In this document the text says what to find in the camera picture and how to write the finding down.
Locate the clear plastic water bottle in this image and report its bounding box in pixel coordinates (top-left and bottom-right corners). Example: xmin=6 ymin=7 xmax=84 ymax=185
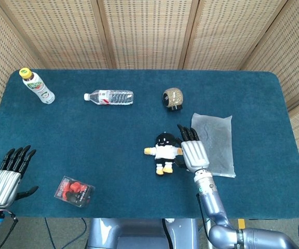
xmin=84 ymin=89 xmax=134 ymax=106

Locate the black cable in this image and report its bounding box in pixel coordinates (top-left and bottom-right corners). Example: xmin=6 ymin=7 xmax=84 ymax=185
xmin=44 ymin=217 xmax=88 ymax=249

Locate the blue table mat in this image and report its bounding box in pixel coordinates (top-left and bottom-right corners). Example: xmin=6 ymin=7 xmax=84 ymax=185
xmin=0 ymin=68 xmax=299 ymax=219

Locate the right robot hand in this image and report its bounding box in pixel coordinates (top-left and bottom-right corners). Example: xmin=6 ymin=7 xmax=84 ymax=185
xmin=174 ymin=124 xmax=210 ymax=173

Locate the woven bamboo folding screen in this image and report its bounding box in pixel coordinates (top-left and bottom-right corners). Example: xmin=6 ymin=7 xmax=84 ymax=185
xmin=0 ymin=0 xmax=299 ymax=184

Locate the translucent plastic bag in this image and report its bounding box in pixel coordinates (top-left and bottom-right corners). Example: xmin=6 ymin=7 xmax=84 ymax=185
xmin=189 ymin=112 xmax=236 ymax=179

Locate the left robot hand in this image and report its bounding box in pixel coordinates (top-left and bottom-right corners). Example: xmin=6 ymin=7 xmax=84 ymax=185
xmin=0 ymin=145 xmax=39 ymax=210

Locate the yellow-capped drink bottle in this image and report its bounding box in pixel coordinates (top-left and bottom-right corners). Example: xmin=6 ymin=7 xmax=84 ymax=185
xmin=19 ymin=67 xmax=56 ymax=105

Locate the red items plastic packet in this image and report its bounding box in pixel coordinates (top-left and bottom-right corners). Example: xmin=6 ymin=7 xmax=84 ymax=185
xmin=53 ymin=175 xmax=96 ymax=209

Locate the grey robot torso base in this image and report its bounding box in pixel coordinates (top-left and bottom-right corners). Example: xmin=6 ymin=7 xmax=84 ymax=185
xmin=86 ymin=217 xmax=199 ymax=249

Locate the black and white plush toy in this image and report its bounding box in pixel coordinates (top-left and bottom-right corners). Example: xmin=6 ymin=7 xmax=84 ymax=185
xmin=143 ymin=132 xmax=184 ymax=176

